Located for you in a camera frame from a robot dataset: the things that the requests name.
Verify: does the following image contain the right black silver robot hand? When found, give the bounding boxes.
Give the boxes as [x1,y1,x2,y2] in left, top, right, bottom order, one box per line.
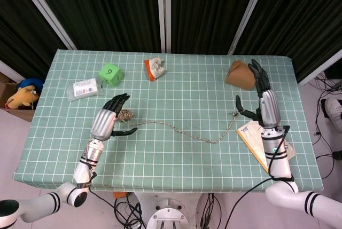
[235,58,282,129]

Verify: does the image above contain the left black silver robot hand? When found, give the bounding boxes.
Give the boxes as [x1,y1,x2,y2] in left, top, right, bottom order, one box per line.
[90,93,138,141]

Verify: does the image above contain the beige braided rope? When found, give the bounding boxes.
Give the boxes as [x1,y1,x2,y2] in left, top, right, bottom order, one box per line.
[116,108,240,145]

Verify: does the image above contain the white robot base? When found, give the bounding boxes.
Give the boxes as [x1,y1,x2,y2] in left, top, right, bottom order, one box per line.
[132,191,212,229]

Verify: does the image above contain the yellow white paper envelope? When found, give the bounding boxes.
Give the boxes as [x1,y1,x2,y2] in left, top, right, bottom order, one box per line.
[236,121,297,173]

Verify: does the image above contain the clear plastic packet white contents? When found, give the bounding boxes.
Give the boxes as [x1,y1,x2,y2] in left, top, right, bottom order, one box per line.
[65,78,104,102]

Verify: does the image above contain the brown cardboard gable box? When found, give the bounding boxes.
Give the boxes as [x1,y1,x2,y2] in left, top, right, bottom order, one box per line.
[224,60,258,91]

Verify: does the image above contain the green numbered foam cube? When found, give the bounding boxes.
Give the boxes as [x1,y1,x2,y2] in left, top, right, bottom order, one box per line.
[98,62,124,88]

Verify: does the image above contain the white shoe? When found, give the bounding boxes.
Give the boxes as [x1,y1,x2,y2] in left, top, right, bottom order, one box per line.
[324,98,342,127]

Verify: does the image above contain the green checked tablecloth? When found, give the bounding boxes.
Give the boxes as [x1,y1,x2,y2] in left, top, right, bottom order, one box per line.
[12,49,324,194]

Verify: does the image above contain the crumpled orange white snack bag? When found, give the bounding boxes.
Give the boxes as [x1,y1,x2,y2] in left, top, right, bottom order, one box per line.
[144,57,167,82]

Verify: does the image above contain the yellow blue plush toy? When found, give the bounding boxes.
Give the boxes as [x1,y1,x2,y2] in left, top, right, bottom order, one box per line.
[5,78,45,111]

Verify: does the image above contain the black curtain panel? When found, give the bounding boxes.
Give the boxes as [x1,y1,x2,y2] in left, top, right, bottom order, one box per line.
[170,0,264,55]
[235,0,342,82]
[26,0,162,52]
[0,0,67,72]

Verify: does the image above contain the brown cardboard floor box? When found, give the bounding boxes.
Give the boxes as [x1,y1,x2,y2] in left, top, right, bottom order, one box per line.
[0,73,35,123]

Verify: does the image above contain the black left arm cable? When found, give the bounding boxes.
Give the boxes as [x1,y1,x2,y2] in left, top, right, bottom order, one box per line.
[87,169,118,206]

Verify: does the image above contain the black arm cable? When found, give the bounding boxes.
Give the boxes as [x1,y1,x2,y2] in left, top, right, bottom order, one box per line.
[223,125,292,229]
[87,169,118,206]

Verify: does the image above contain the black floor cable bundle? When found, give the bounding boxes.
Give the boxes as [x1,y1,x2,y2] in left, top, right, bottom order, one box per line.
[197,193,220,229]
[311,74,342,179]
[113,196,147,229]

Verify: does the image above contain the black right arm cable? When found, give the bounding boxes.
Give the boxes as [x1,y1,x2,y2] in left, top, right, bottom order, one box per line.
[223,125,292,229]

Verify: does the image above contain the white frame post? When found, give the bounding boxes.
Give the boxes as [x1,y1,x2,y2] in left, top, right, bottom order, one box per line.
[228,0,272,55]
[156,0,172,52]
[18,0,78,51]
[298,50,342,85]

